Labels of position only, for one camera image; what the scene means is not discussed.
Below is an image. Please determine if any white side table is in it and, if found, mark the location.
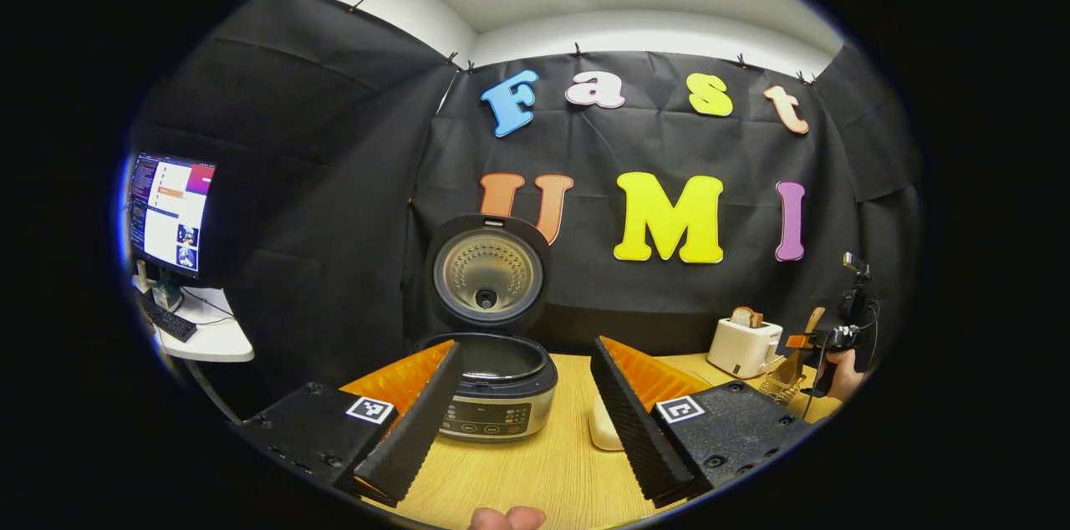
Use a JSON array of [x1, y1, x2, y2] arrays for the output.
[[134, 275, 256, 364]]

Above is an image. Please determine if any dark grey rice cooker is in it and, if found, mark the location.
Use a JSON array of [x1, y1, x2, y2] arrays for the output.
[[415, 214, 559, 443]]

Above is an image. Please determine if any clear plastic container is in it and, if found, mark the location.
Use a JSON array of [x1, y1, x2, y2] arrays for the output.
[[588, 395, 628, 453]]

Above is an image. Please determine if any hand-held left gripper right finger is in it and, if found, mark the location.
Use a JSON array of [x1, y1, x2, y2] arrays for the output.
[[590, 335, 813, 507]]

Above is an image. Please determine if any white toaster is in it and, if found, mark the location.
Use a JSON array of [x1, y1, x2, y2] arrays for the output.
[[707, 318, 785, 380]]

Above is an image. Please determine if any wooden spoon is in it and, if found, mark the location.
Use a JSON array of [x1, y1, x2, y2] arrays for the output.
[[782, 307, 827, 385]]

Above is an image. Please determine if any computer monitor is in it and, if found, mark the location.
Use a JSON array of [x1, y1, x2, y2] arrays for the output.
[[127, 152, 217, 280]]

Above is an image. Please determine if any black keyboard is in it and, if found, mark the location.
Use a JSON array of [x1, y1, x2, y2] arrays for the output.
[[138, 296, 199, 344]]

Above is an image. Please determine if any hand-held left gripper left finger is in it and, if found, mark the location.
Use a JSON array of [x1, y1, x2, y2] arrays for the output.
[[230, 339, 463, 507]]

